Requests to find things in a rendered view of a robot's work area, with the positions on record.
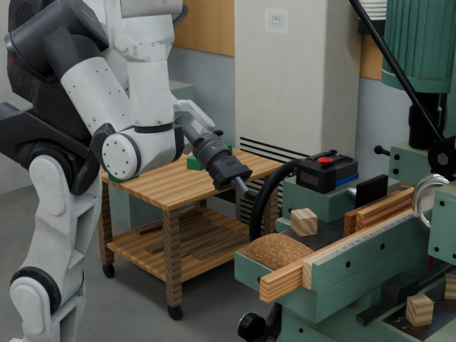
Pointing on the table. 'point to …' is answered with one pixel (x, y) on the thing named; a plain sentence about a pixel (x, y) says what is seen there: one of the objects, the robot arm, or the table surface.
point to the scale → (373, 235)
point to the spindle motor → (421, 43)
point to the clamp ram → (368, 191)
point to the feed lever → (447, 157)
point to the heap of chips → (276, 250)
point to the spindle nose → (425, 136)
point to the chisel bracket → (408, 163)
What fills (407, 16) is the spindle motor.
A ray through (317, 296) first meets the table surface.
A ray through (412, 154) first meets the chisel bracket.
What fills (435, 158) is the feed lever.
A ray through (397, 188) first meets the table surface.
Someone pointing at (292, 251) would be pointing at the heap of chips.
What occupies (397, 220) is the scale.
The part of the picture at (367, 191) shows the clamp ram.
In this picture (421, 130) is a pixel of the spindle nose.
